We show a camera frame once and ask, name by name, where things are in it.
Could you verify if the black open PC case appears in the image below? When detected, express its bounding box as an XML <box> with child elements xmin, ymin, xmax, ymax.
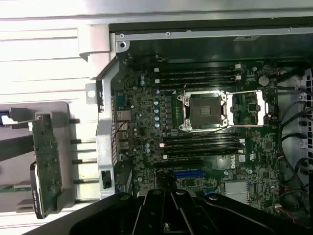
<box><xmin>78</xmin><ymin>14</ymin><xmax>313</xmax><ymax>221</ymax></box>

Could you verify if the green motherboard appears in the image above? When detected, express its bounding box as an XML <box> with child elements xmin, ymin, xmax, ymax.
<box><xmin>111</xmin><ymin>52</ymin><xmax>282</xmax><ymax>213</ymax></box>

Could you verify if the hard disk with blue carrier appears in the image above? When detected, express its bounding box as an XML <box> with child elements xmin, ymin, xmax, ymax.
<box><xmin>0</xmin><ymin>110</ymin><xmax>15</xmax><ymax>128</ymax></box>

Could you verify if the blue expansion slot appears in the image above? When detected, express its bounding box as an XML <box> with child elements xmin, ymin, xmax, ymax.
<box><xmin>173</xmin><ymin>170</ymin><xmax>205</xmax><ymax>179</ymax></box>

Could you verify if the black wire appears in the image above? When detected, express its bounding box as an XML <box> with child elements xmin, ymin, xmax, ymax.
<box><xmin>278</xmin><ymin>105</ymin><xmax>313</xmax><ymax>196</ymax></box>

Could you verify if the CPU socket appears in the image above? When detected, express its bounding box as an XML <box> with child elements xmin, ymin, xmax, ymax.
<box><xmin>177</xmin><ymin>90</ymin><xmax>229</xmax><ymax>132</ymax></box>

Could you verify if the black RAM slot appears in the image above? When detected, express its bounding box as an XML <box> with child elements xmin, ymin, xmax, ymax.
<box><xmin>162</xmin><ymin>134</ymin><xmax>245</xmax><ymax>143</ymax></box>
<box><xmin>162</xmin><ymin>145</ymin><xmax>245</xmax><ymax>154</ymax></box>
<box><xmin>153</xmin><ymin>64</ymin><xmax>243</xmax><ymax>74</ymax></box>
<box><xmin>154</xmin><ymin>75</ymin><xmax>243</xmax><ymax>85</ymax></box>
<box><xmin>157</xmin><ymin>82</ymin><xmax>235</xmax><ymax>91</ymax></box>
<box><xmin>156</xmin><ymin>70</ymin><xmax>235</xmax><ymax>79</ymax></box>
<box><xmin>162</xmin><ymin>151</ymin><xmax>245</xmax><ymax>160</ymax></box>
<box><xmin>158</xmin><ymin>140</ymin><xmax>245</xmax><ymax>149</ymax></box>

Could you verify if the silver chipset heatsink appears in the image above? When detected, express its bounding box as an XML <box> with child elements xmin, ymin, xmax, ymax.
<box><xmin>224</xmin><ymin>181</ymin><xmax>248</xmax><ymax>204</ymax></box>

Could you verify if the grey parts rack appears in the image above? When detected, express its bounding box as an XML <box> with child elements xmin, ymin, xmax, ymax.
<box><xmin>0</xmin><ymin>101</ymin><xmax>83</xmax><ymax>213</ymax></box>

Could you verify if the green RAM stick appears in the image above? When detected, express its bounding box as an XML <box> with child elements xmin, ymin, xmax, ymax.
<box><xmin>0</xmin><ymin>185</ymin><xmax>32</xmax><ymax>194</ymax></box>

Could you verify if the silver socket cover frame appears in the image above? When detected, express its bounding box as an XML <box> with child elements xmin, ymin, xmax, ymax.
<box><xmin>226</xmin><ymin>90</ymin><xmax>269</xmax><ymax>127</ymax></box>

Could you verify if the silver perforated drive cage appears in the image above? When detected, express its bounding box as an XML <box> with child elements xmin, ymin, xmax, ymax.
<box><xmin>297</xmin><ymin>68</ymin><xmax>313</xmax><ymax>152</ymax></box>

